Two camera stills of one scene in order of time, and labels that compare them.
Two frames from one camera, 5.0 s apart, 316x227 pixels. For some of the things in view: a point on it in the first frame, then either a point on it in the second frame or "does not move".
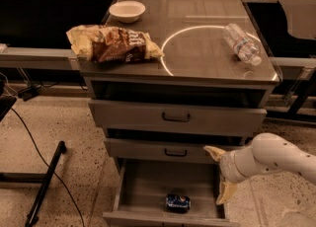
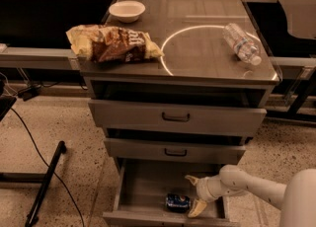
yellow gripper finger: [215, 153] -> [192, 179]
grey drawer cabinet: [210, 87] does not move
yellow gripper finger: [226, 192] -> [197, 206]
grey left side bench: [39, 58] does not move
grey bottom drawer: [168, 192] does not move
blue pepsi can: [178, 203] does not move
